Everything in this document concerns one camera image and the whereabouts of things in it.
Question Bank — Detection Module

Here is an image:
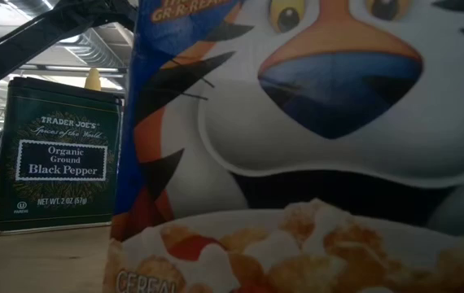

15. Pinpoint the Frosted Flakes cereal box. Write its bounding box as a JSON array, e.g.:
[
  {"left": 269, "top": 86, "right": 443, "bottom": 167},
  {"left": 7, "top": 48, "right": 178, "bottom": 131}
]
[{"left": 102, "top": 0, "right": 464, "bottom": 293}]

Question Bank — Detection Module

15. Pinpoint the round silver ventilation duct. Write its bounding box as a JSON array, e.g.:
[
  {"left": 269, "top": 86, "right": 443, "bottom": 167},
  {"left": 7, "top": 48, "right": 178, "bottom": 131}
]
[{"left": 63, "top": 28, "right": 129, "bottom": 68}]

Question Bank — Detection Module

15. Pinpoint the long ceiling light bar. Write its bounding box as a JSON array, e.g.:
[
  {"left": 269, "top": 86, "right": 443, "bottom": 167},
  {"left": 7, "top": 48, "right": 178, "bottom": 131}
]
[{"left": 18, "top": 63, "right": 128, "bottom": 75}]

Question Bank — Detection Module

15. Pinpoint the yellow food colouring bottle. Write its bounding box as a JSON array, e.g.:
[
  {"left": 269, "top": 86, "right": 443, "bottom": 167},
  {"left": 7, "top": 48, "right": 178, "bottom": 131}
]
[{"left": 84, "top": 67, "right": 103, "bottom": 92}]

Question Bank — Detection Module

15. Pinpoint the green black pepper tin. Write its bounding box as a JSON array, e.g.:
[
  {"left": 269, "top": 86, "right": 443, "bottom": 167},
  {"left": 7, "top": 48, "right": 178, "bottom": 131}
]
[{"left": 0, "top": 76, "right": 124, "bottom": 237}]

